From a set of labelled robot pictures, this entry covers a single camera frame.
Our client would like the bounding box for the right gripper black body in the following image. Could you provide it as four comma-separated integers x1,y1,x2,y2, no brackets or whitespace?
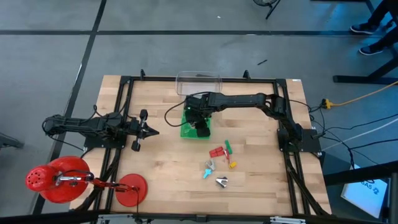
185,95,213,125

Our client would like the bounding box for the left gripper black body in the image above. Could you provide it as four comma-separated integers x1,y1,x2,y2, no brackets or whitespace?
127,108,149,152

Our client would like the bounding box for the clear plastic bin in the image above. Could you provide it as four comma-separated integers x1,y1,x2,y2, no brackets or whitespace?
175,70,223,96

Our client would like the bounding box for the green plastic basket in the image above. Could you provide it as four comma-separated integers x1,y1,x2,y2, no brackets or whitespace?
180,116,212,140

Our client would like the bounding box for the red desk lamp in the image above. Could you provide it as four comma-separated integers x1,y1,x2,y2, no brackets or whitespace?
24,155,149,208

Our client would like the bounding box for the grey chair base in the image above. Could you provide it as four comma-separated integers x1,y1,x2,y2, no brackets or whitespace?
0,132,25,150

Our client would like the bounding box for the black table base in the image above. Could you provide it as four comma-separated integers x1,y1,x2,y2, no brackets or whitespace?
332,46,398,85

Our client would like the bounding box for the white printed board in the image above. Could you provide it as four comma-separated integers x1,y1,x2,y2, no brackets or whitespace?
340,179,389,219

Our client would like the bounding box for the person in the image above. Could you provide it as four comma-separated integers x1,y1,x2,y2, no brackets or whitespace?
350,0,398,57

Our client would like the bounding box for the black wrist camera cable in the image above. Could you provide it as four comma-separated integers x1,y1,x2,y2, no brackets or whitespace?
164,91,212,128

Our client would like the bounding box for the silver frame bracket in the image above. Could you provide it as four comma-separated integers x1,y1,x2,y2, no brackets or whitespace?
96,213,137,224
269,217,307,224

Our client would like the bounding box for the black floor cable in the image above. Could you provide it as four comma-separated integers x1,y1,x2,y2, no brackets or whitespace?
320,105,398,170
317,113,398,133

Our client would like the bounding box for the white floor cable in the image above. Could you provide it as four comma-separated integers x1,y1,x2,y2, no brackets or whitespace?
323,118,398,151

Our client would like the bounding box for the black neighbouring table frame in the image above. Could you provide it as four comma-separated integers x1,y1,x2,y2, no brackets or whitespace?
323,160,398,224

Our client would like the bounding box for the yellow extension cord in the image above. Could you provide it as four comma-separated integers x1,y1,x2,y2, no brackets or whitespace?
322,80,398,110

